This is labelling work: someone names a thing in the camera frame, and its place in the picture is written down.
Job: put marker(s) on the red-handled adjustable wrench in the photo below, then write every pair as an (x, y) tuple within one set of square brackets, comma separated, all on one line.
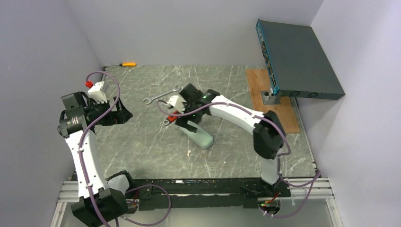
[(169, 120)]

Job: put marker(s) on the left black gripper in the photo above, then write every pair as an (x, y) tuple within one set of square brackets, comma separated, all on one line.
[(116, 110)]

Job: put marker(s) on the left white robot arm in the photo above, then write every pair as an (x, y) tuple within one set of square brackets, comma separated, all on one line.
[(100, 199)]

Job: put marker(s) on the brown wooden board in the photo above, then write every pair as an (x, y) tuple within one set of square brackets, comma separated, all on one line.
[(259, 83)]

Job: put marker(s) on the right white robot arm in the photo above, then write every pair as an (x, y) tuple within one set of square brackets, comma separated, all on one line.
[(268, 134)]

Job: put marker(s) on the metal bracket stand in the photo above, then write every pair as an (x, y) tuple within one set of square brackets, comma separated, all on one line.
[(269, 98)]

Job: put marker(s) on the silver open-end wrench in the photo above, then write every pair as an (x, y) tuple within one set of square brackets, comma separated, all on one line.
[(149, 100)]

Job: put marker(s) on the dark network switch box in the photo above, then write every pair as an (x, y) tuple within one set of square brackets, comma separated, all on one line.
[(296, 63)]

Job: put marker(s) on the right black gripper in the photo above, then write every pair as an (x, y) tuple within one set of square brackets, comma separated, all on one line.
[(183, 118)]

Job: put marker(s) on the mint green zipper case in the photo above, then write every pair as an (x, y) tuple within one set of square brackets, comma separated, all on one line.
[(202, 138)]

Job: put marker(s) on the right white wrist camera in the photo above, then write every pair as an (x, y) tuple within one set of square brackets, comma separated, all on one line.
[(178, 103)]

